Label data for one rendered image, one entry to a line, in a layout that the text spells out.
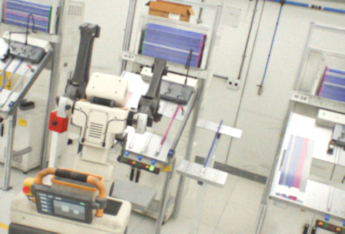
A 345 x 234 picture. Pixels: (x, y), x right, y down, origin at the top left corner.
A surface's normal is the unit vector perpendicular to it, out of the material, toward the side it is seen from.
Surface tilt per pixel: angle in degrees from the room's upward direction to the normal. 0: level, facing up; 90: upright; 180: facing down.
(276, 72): 90
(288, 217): 90
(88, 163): 82
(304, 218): 90
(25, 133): 90
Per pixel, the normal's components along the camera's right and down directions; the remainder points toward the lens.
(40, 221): -0.10, 0.22
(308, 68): -0.33, 0.16
